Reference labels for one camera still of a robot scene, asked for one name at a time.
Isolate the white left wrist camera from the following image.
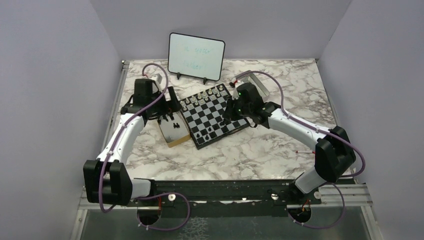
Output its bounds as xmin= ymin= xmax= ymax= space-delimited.
xmin=150 ymin=73 xmax=163 ymax=92

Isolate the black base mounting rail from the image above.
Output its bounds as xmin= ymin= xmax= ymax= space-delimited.
xmin=91 ymin=178 xmax=355 ymax=218

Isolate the gold metal tin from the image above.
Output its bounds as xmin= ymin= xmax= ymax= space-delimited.
xmin=158 ymin=112 xmax=191 ymax=148

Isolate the black white chessboard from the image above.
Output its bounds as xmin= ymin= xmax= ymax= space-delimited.
xmin=174 ymin=83 xmax=251 ymax=150

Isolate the row of white chess pieces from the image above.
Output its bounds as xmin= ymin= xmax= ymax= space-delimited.
xmin=180 ymin=84 xmax=229 ymax=112

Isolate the silver pink metal tin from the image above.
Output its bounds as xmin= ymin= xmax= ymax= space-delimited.
xmin=231 ymin=70 xmax=270 ymax=102

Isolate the pile of black chess pieces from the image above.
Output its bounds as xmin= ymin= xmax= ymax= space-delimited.
xmin=157 ymin=113 xmax=181 ymax=132

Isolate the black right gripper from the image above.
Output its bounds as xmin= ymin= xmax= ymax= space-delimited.
xmin=222 ymin=94 xmax=252 ymax=122

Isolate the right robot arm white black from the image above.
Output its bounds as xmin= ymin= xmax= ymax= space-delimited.
xmin=223 ymin=82 xmax=356 ymax=204

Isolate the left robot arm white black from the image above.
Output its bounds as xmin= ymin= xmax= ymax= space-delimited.
xmin=83 ymin=74 xmax=181 ymax=206

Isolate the small whiteboard on stand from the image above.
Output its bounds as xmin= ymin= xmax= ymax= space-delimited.
xmin=167 ymin=32 xmax=226 ymax=82

